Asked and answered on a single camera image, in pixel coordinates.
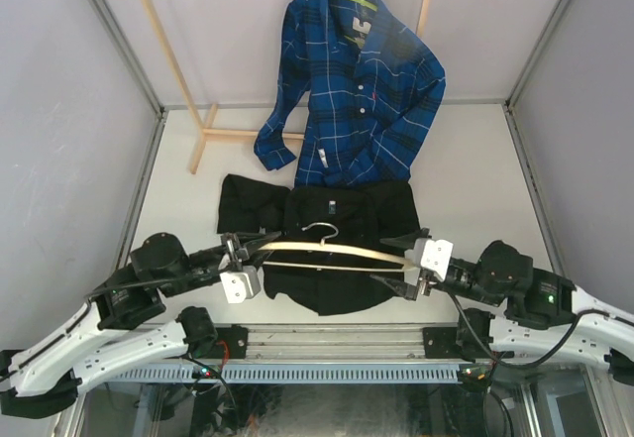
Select right black camera cable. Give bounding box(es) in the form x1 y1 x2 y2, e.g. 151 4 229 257
445 287 610 372

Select blue plaid shirt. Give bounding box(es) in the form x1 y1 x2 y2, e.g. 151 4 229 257
254 0 446 188

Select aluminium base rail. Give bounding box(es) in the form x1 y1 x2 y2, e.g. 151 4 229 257
71 321 613 365

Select left black camera cable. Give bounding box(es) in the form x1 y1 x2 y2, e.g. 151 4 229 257
0 275 224 383

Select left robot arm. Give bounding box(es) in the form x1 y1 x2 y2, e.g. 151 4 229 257
1 232 280 419

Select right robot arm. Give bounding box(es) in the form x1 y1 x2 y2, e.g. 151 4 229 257
375 229 633 385

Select black mount plate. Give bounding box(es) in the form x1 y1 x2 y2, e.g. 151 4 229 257
422 326 465 359
183 325 249 360

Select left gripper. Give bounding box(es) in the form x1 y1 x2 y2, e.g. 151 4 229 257
161 231 284 297

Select wooden clothes rack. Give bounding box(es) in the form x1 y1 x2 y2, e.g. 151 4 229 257
140 0 431 174

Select right black mount plate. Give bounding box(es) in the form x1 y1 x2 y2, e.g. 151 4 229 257
422 326 465 359

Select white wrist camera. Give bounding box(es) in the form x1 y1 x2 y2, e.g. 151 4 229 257
220 266 262 304
412 238 454 282

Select blue slotted cable duct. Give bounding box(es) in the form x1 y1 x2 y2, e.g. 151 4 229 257
106 363 462 384

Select cream wooden hanger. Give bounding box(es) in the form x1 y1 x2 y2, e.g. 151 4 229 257
250 222 418 273

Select black camera cable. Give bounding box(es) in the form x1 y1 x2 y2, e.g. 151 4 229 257
0 275 224 383
445 287 610 372

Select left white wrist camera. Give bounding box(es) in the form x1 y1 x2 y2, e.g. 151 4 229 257
220 266 262 304

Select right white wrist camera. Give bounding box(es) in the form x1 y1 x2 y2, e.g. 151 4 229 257
412 238 454 282

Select left black mount plate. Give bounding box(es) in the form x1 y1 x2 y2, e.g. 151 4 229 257
183 325 249 360

